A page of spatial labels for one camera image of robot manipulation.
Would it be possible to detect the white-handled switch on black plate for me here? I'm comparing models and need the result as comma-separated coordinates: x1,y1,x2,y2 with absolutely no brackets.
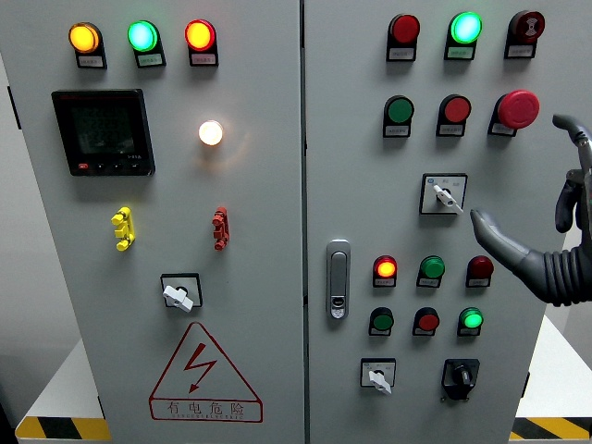
160,272,204,316

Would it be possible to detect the black-handled turn switch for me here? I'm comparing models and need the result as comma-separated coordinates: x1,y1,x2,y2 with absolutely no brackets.
440,358,481,402

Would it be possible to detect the round white lamp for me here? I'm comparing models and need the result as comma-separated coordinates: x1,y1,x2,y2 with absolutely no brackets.
198,119,225,147

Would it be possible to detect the silver door lock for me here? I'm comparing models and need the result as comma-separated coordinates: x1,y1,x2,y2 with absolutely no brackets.
326,239,352,321

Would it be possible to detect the small unlit green lamp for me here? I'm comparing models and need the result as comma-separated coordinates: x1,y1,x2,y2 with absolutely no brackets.
419,255,447,280

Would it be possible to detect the small red handle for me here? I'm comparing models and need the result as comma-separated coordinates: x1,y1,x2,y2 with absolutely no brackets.
212,206,229,252

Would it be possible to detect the small dark red lamp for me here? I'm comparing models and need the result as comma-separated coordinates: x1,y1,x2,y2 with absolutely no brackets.
467,255,495,280

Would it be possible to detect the small green push button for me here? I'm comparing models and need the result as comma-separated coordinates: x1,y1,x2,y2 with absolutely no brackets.
369,306,395,332

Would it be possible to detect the small lit green lamp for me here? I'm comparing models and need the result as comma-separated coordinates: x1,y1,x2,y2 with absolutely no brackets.
458,306,485,332

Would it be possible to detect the large green push button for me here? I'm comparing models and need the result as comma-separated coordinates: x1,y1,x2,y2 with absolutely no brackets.
383,94,415,126

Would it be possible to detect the small white-plate turn switch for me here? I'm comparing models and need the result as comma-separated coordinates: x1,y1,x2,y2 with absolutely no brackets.
360,357,397,396

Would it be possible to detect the small yellow handle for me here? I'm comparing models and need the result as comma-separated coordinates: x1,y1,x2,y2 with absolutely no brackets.
110,206,136,252

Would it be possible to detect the large unlit red lamp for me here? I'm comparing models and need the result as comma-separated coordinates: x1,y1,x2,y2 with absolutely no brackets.
388,13,422,45

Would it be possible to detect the large white-plate turn switch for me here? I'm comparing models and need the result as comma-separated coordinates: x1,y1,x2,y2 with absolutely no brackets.
419,173,469,216

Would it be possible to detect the dark red buzzer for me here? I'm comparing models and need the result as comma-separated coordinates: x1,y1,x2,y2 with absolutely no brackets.
508,9,546,45

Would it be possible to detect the large lit green lamp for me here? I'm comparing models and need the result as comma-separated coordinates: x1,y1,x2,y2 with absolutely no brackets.
127,19,161,53
450,11,484,45

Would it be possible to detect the black yellow striped tape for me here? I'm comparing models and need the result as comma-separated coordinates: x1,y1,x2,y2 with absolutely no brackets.
15,416,112,441
509,416,592,441

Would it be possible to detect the large red stop button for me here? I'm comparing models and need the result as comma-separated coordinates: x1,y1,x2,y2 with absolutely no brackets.
495,89,541,130

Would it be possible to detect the large lit red lamp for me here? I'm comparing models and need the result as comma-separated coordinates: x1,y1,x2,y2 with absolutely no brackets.
184,18,217,52

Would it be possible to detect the small lit red lamp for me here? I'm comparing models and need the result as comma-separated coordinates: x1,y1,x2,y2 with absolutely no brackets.
373,254,399,280

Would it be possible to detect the grey cabinet door with lock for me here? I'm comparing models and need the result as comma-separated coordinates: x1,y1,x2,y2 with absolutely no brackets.
302,0,592,444

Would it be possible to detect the grey cabinet door with display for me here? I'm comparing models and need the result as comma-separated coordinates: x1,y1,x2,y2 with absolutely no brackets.
0,0,306,444

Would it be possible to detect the round yellow lamp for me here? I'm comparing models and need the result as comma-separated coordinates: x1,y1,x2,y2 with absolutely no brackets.
68,21,102,55

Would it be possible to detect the small red push button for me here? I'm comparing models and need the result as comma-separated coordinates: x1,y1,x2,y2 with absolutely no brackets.
414,306,441,332

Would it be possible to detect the red warning triangle sign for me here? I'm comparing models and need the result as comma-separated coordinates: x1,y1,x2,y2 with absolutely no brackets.
148,321,264,423

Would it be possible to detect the large red push button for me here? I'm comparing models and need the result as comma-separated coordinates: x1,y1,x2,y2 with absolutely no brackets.
438,94,473,125

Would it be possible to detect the black display meter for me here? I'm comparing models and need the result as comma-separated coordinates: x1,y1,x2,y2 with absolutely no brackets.
51,89,156,178

